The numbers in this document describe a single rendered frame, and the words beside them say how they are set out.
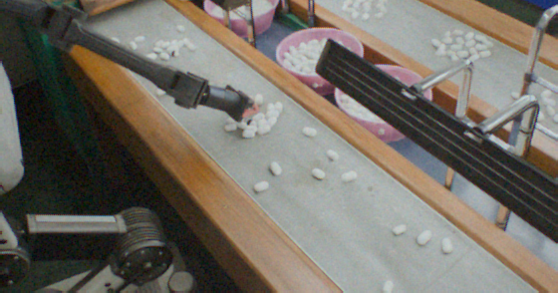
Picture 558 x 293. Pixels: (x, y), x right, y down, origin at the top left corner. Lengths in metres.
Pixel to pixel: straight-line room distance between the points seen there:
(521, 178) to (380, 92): 0.32
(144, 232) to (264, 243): 0.26
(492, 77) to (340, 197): 0.65
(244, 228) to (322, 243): 0.17
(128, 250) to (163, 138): 0.39
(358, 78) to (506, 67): 0.78
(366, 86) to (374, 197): 0.34
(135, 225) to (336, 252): 0.44
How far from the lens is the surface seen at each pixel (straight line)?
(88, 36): 1.54
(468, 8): 2.09
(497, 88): 1.76
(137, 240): 1.31
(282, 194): 1.40
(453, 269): 1.28
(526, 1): 1.54
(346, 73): 1.18
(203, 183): 1.42
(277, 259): 1.25
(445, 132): 1.04
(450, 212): 1.35
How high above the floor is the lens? 1.76
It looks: 41 degrees down
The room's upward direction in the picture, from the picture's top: 6 degrees counter-clockwise
